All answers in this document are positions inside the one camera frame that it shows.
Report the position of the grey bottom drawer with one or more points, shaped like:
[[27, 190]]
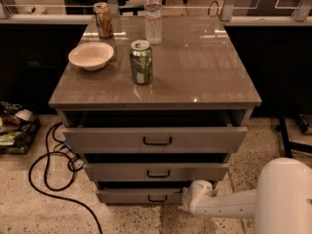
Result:
[[141, 192]]

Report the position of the white bowl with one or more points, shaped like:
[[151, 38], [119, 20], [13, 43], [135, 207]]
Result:
[[91, 56]]

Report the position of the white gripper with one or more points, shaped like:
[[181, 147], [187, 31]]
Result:
[[199, 195]]

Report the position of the gold soda can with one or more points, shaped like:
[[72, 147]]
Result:
[[103, 19]]

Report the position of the black stand leg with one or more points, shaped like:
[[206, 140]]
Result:
[[289, 146]]

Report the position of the grey drawer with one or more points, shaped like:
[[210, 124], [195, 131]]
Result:
[[154, 167], [141, 192], [145, 132]]

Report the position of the green soda can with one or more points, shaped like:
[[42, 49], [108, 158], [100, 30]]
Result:
[[141, 61]]

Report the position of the grey middle drawer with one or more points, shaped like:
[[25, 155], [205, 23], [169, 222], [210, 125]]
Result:
[[154, 167]]

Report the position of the grey top drawer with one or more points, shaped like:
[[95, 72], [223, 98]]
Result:
[[145, 132]]

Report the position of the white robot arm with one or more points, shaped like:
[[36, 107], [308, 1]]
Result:
[[280, 204]]

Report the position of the basket of snack bags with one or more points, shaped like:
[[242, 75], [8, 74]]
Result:
[[19, 126]]

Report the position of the clear plastic water bottle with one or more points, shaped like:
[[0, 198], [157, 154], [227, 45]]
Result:
[[153, 21]]

